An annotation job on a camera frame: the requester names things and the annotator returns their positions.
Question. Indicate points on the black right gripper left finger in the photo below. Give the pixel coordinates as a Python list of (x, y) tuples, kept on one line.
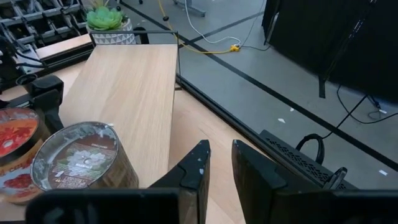
[(124, 208)]

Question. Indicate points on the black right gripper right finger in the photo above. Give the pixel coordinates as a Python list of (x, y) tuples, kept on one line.
[(311, 208)]

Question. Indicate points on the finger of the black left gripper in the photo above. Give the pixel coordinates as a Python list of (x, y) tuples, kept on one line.
[(55, 118)]

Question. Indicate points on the orange glass jar candle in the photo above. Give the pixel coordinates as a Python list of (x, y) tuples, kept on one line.
[(18, 133)]

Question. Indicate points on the black perforated metal box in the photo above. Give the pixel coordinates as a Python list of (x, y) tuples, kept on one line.
[(295, 158)]

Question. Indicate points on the grey storage bin rack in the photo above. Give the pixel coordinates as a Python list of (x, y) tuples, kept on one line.
[(46, 15)]

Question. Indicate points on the succulent in white patterned pot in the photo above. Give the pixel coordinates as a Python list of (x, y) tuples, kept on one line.
[(109, 18)]

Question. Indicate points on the black partition screen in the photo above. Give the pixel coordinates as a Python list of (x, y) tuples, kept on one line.
[(311, 31)]

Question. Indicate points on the wooden shelf with black frame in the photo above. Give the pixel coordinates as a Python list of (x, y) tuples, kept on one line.
[(124, 93)]

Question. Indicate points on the black table frame rail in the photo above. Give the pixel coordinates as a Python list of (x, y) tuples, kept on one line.
[(217, 107)]

